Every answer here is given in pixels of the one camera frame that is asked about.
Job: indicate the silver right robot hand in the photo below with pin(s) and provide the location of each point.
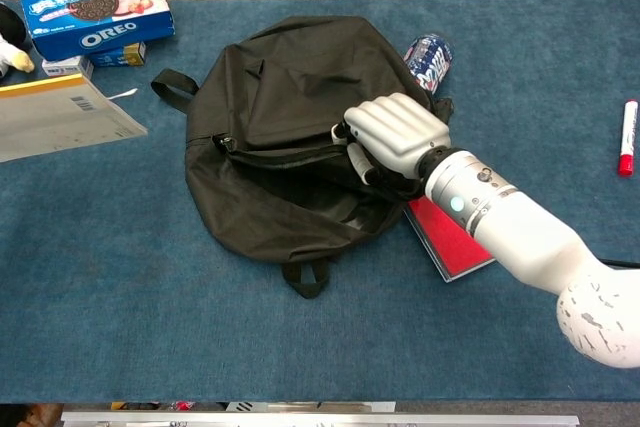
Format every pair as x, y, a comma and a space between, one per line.
400, 127

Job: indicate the black backpack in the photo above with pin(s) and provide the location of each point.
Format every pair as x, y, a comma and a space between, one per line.
280, 97

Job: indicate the white and yellow book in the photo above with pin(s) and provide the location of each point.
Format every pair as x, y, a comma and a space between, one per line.
55, 117

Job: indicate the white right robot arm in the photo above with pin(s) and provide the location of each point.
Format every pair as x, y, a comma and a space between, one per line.
525, 237

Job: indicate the blue red drink can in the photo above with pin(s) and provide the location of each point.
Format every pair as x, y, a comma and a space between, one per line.
430, 62

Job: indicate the red ink pad case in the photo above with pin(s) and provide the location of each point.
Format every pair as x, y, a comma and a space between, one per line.
445, 237

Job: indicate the red white marker pen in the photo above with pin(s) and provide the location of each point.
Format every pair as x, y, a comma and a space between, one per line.
627, 147

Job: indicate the small white paper slip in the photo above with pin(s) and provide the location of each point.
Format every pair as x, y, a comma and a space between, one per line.
122, 93

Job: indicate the small blue yellow box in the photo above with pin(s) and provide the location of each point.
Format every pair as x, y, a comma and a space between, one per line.
122, 56

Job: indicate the blue Oreo cookie box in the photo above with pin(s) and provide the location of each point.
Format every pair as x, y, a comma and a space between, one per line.
120, 29

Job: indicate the silver vented plate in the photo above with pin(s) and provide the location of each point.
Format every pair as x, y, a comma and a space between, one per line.
245, 406

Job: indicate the blue felt table cover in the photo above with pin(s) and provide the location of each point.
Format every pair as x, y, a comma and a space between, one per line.
150, 327

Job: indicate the small white pink box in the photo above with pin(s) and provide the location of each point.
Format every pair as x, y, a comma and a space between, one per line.
62, 67

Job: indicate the black white plush toy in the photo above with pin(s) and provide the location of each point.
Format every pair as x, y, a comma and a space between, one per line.
12, 47

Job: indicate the aluminium profile rail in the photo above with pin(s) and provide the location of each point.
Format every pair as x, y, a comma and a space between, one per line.
320, 419

